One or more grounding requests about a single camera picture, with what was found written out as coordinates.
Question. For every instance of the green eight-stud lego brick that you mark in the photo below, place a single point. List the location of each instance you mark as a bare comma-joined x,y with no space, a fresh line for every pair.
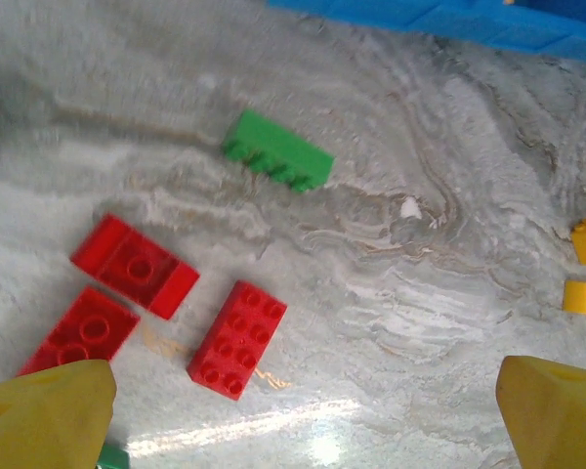
278,141

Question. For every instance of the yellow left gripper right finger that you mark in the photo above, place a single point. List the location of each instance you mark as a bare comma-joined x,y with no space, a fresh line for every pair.
561,420

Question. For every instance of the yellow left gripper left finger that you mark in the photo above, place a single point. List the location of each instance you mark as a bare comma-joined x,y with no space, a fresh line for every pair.
44,420

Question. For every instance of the blue plastic bin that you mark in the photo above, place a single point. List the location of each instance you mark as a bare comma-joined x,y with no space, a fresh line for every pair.
517,29

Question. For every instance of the red eight-stud lego brick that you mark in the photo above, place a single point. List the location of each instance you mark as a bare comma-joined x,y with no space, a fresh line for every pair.
237,337

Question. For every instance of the red curved lego brick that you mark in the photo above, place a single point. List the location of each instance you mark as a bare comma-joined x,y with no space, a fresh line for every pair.
137,266

